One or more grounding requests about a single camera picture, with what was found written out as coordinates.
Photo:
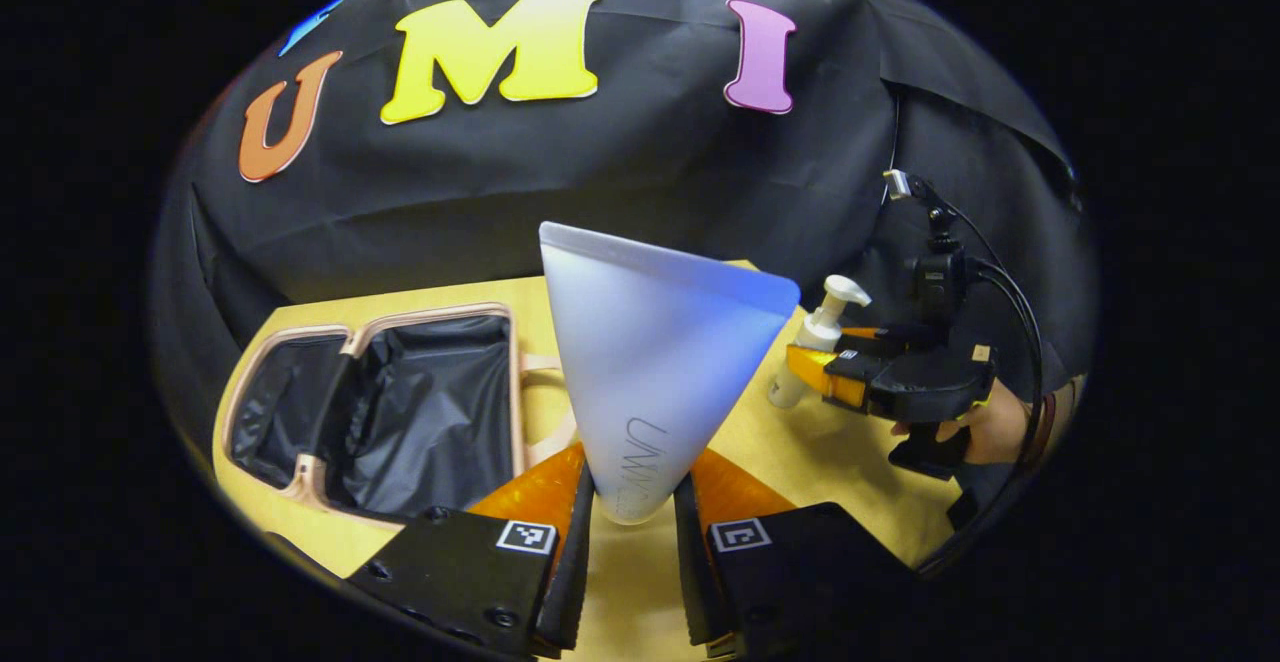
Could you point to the black backdrop cloth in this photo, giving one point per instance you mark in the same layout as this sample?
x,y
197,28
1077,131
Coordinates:
x,y
620,172

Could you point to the white squeeze tube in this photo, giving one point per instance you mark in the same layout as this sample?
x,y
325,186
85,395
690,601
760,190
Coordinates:
x,y
650,362

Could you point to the small pink suitcase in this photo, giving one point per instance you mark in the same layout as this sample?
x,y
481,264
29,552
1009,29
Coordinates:
x,y
430,412

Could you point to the white pump bottle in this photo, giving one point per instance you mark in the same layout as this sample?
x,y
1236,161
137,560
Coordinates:
x,y
820,327

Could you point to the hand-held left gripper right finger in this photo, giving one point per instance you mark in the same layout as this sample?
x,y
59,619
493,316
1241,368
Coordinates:
x,y
692,582

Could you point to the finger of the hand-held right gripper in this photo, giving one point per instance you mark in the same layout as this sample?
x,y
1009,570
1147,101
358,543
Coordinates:
x,y
825,374
890,336

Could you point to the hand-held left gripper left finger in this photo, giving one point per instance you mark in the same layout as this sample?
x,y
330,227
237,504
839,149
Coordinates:
x,y
575,582

